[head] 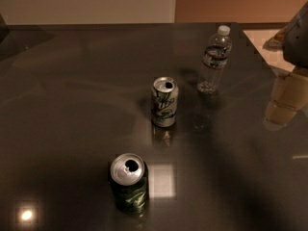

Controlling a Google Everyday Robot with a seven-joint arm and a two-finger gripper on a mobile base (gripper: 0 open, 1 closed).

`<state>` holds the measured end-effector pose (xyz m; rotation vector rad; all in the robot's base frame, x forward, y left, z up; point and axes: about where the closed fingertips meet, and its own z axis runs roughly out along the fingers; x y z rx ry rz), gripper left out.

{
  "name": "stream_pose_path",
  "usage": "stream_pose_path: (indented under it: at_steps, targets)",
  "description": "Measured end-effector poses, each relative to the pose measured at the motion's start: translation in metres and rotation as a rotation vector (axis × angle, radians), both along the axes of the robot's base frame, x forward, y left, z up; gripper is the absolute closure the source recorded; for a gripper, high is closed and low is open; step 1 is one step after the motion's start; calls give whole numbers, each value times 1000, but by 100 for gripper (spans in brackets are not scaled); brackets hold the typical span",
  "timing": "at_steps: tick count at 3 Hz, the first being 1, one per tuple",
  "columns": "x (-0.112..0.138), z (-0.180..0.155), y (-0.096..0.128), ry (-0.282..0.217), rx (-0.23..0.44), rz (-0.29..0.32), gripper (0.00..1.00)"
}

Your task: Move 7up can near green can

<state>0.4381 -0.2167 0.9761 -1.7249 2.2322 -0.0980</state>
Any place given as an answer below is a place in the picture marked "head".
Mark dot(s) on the white 7up soda can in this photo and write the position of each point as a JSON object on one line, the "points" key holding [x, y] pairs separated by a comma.
{"points": [[164, 99]]}

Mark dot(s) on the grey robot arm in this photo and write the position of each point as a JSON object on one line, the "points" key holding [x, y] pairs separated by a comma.
{"points": [[295, 45]]}

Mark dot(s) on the green soda can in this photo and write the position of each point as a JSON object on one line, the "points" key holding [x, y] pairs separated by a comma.
{"points": [[128, 177]]}

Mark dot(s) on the clear plastic water bottle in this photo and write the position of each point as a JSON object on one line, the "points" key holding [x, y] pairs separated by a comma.
{"points": [[214, 60]]}

